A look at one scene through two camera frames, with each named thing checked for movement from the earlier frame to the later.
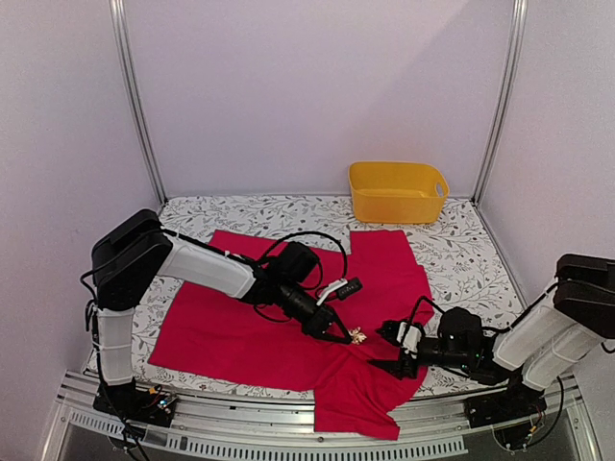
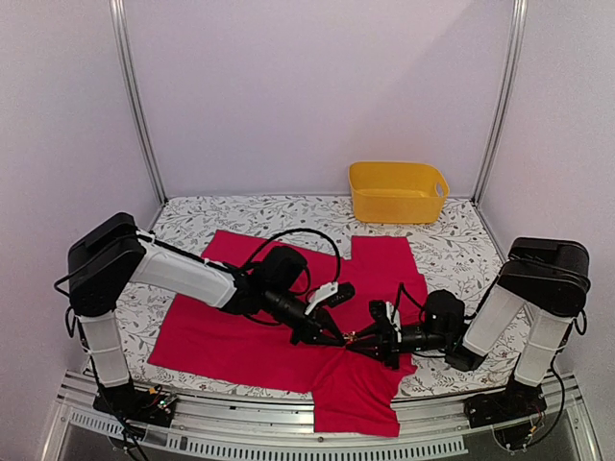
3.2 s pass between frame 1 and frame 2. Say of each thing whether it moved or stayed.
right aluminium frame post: stayed
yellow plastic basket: stayed
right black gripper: moved
